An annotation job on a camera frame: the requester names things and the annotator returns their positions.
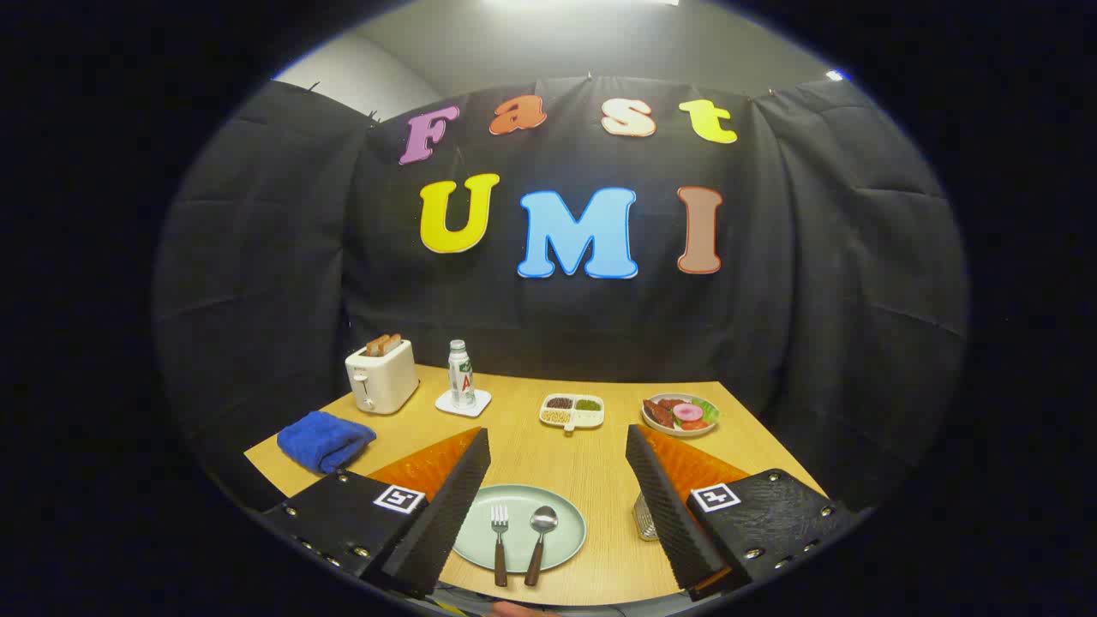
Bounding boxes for blue folded cloth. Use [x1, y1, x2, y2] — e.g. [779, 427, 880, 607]
[276, 410, 378, 475]

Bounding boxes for pale green round plate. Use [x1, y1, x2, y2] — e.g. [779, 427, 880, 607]
[452, 484, 588, 574]

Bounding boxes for wooden-handled metal spoon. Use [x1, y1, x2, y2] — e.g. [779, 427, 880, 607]
[524, 505, 560, 588]

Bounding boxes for black backdrop cloth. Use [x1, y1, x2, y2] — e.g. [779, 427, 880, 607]
[154, 75, 969, 515]

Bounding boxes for metal wire cutlery basket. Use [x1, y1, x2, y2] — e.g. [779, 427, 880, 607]
[632, 491, 661, 542]

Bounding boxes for wooden-handled metal fork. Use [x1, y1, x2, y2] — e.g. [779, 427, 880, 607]
[490, 504, 510, 588]

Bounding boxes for white food plate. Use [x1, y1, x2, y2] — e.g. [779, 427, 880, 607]
[641, 392, 721, 439]

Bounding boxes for white divided dish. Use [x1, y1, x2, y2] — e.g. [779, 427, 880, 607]
[538, 393, 606, 434]

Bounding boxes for white square coaster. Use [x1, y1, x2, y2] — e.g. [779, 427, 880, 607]
[435, 388, 493, 418]

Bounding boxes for white toaster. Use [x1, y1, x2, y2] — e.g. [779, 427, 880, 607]
[345, 339, 421, 416]

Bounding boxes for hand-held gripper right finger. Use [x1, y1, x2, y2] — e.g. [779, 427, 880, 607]
[625, 423, 858, 601]

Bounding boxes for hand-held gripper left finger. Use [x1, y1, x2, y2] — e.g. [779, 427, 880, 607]
[261, 426, 492, 598]

